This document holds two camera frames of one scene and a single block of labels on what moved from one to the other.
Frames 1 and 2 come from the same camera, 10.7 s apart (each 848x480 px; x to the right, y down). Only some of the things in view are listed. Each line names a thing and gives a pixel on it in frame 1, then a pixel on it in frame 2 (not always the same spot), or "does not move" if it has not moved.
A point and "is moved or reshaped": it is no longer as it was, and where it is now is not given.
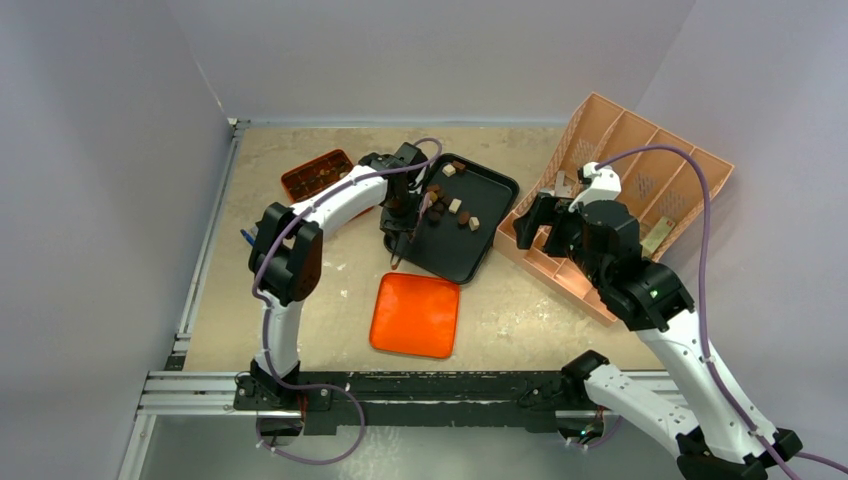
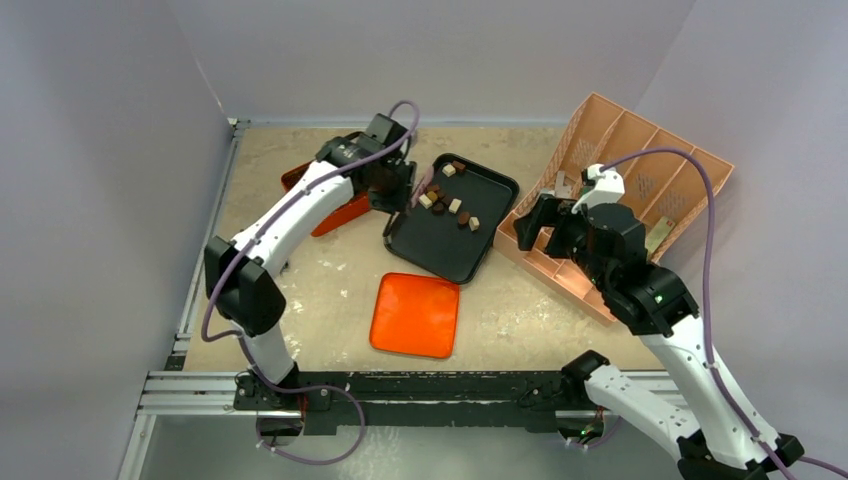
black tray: [467, 207] does not move
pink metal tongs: [396, 264] is moved or reshaped
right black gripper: [552, 216] does not move
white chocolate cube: [454, 205] does not move
